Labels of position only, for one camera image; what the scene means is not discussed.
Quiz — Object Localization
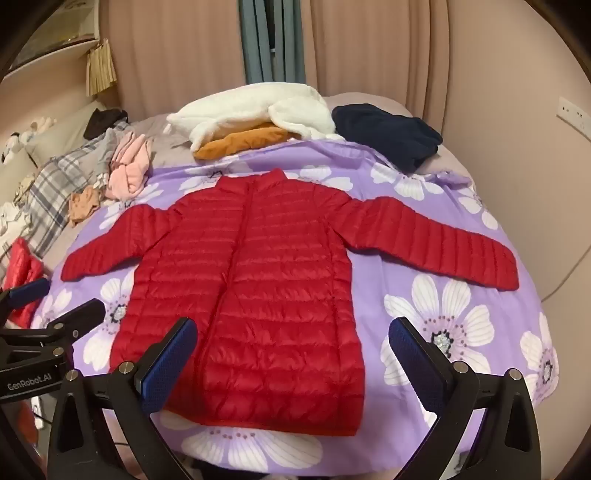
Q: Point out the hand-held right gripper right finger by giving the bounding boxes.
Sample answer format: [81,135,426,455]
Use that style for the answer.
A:
[388,316,543,480]

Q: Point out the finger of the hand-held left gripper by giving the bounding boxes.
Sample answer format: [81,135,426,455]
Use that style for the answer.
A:
[28,298,107,344]
[0,277,51,324]

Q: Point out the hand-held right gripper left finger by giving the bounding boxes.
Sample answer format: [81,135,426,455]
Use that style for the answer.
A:
[47,316,199,480]

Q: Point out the red puffer jacket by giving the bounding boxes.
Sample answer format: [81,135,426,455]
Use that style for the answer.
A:
[60,168,520,437]

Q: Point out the shiny red quilted garment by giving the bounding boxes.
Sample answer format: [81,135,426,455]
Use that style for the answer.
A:
[0,237,47,328]

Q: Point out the white crumpled cloth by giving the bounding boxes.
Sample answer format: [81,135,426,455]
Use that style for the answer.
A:
[0,200,21,238]

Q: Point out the purple floral bed sheet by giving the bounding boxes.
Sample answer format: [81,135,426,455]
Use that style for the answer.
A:
[30,138,561,474]

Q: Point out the small tan cloth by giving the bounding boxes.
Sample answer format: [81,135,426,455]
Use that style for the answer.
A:
[68,187,101,227]

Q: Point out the plaid cloth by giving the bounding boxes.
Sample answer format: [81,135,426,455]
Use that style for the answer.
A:
[14,122,134,259]

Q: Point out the pink garment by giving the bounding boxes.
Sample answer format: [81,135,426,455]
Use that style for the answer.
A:
[104,131,155,201]

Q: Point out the grey garment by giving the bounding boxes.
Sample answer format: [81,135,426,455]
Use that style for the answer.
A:
[88,128,123,190]

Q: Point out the black garment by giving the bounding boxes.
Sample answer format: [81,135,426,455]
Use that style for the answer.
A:
[83,108,129,139]

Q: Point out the mauve bed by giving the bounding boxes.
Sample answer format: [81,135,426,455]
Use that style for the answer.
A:
[46,92,472,278]

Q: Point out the orange-brown garment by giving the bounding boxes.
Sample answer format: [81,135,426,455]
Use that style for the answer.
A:
[193,122,301,160]

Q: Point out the navy garment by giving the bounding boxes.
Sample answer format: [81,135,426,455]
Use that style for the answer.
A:
[331,104,444,174]

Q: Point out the beige hanging tassel bundle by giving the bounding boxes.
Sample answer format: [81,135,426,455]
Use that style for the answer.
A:
[85,39,118,97]

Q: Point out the white fleece garment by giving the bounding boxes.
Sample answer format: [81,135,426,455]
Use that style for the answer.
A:
[166,82,345,151]

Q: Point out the white wall cabinet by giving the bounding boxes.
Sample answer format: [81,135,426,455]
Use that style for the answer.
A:
[7,25,100,77]

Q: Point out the white wall socket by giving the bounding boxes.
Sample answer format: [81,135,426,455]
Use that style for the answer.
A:
[556,97,591,131]

